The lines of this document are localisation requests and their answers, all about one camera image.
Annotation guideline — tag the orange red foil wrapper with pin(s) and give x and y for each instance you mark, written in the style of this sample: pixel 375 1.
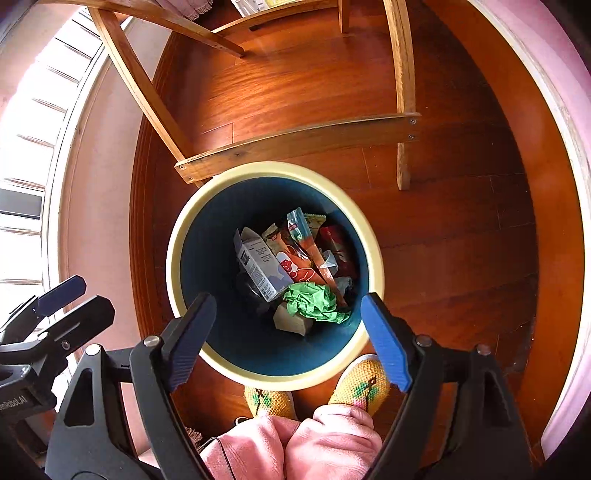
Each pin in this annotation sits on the orange red foil wrapper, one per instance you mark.
pixel 300 267

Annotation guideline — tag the fringed pink cloth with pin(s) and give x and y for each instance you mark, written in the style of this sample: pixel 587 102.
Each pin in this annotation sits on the fringed pink cloth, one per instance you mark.
pixel 184 7

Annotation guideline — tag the pink pants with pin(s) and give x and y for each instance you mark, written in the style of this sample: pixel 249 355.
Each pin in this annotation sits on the pink pants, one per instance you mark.
pixel 295 447

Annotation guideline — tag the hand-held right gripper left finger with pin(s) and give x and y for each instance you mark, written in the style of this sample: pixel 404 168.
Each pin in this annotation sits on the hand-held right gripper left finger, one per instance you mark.
pixel 189 341

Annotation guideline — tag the small white box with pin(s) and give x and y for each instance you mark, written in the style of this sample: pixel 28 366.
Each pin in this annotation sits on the small white box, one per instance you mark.
pixel 258 263

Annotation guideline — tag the green paper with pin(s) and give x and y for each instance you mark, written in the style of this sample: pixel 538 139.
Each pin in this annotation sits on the green paper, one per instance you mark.
pixel 314 302

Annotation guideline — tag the wooden chair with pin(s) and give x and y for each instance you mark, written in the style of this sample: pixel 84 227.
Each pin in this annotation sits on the wooden chair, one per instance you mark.
pixel 300 138

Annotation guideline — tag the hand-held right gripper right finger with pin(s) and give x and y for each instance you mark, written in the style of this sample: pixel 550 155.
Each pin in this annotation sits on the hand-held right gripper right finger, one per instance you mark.
pixel 385 341

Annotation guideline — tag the beige small carton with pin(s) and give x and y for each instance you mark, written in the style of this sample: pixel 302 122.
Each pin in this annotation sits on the beige small carton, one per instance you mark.
pixel 293 323

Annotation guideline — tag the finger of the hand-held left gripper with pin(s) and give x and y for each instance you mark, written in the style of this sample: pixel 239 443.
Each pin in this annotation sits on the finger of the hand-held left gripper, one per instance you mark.
pixel 87 316
pixel 62 293

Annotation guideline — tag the white paper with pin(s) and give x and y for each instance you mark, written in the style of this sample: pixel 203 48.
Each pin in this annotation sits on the white paper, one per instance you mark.
pixel 330 264

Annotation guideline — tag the red juice carton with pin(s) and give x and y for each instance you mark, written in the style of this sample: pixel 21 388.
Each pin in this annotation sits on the red juice carton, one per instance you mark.
pixel 337 244

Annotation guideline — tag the blue trash bin cream rim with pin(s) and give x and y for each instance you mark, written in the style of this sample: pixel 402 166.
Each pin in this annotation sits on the blue trash bin cream rim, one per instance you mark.
pixel 217 230

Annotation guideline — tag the green yellow snack packet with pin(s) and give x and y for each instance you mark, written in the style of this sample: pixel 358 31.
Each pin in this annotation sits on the green yellow snack packet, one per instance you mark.
pixel 315 221

